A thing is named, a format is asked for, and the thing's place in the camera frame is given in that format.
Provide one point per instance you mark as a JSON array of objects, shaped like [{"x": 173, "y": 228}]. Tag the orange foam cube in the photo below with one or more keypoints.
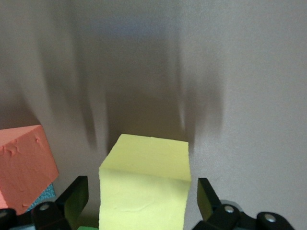
[{"x": 24, "y": 167}]

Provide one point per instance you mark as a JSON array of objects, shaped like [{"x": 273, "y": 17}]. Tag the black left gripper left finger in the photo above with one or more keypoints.
[{"x": 72, "y": 203}]

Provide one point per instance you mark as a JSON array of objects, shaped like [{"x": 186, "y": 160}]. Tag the yellow foam cube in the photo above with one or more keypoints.
[{"x": 144, "y": 187}]

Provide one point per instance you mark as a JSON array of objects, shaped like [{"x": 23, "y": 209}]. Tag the brown paper table cover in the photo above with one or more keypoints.
[{"x": 251, "y": 95}]

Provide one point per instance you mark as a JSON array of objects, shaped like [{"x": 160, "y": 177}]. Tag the blue foam cube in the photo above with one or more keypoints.
[{"x": 46, "y": 192}]

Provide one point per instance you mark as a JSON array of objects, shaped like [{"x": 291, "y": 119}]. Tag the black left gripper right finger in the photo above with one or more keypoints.
[{"x": 211, "y": 208}]

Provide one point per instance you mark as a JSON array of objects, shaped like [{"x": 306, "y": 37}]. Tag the green foam cube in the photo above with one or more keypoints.
[{"x": 87, "y": 228}]

